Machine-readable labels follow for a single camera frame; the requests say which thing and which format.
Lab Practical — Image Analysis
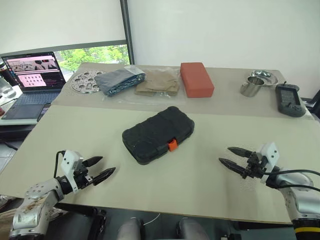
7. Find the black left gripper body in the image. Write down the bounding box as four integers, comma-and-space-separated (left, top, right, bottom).
71, 159, 98, 191

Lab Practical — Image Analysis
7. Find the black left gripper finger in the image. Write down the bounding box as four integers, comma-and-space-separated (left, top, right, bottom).
92, 166, 117, 187
83, 155, 104, 168

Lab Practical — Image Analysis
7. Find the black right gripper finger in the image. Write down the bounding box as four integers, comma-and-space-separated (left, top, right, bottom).
218, 157, 248, 176
227, 146, 252, 159

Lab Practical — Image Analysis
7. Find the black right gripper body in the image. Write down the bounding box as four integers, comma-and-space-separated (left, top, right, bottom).
240, 150, 266, 181

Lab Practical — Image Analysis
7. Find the black plastic tool case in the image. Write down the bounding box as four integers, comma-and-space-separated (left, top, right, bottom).
121, 105, 196, 166

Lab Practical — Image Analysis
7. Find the beige table cover sheet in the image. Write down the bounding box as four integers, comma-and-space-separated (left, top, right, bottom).
49, 62, 316, 121
0, 104, 320, 225

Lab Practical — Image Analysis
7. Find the stainless steel cup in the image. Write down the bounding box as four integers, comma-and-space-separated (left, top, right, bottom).
240, 75, 266, 97

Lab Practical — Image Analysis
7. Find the black handheld controller device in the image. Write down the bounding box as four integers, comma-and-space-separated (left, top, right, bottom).
275, 80, 307, 118

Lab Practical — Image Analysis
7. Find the perforated round metal plate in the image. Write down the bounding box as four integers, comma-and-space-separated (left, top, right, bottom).
70, 69, 106, 94

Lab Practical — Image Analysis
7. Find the stainless steel bowl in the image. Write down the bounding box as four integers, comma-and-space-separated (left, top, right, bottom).
249, 69, 279, 87

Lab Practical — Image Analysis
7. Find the red rectangular block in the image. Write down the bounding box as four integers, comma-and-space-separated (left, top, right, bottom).
179, 61, 216, 99

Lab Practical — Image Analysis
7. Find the grey folded cloth in bag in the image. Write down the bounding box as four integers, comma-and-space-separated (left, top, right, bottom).
94, 65, 147, 97

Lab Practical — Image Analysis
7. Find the black chair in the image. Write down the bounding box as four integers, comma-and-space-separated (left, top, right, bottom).
300, 88, 320, 121

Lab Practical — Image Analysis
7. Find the brown crumpled bag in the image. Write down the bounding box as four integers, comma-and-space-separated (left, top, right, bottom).
0, 208, 20, 229

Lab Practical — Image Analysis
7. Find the open laptop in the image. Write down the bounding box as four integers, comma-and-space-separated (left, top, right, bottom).
0, 51, 67, 121

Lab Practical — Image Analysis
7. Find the beige folded cloth in bag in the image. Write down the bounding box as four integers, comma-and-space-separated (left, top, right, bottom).
134, 69, 181, 97

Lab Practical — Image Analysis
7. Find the clear glass jar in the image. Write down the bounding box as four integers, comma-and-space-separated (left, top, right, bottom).
0, 59, 15, 102

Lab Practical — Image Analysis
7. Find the white roller blind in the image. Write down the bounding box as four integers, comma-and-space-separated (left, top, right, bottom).
0, 0, 126, 55

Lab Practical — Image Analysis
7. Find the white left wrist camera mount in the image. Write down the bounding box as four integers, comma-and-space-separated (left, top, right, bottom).
60, 149, 85, 195

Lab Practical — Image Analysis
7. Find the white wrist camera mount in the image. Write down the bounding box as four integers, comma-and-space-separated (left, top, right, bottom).
60, 149, 85, 195
254, 142, 281, 185

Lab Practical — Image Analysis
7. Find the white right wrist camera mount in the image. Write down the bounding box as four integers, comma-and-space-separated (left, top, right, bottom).
254, 142, 281, 185

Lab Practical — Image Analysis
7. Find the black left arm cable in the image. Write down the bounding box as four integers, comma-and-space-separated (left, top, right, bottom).
53, 150, 67, 179

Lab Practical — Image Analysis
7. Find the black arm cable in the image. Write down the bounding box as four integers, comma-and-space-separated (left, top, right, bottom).
261, 169, 320, 194
53, 150, 67, 179

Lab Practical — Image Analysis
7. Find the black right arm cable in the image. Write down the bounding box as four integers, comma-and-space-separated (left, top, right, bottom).
261, 169, 320, 194

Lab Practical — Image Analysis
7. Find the thin white cable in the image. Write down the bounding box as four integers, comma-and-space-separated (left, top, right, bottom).
144, 212, 161, 225

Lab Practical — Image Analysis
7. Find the grey window frame post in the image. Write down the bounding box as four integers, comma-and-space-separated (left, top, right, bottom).
119, 0, 136, 66

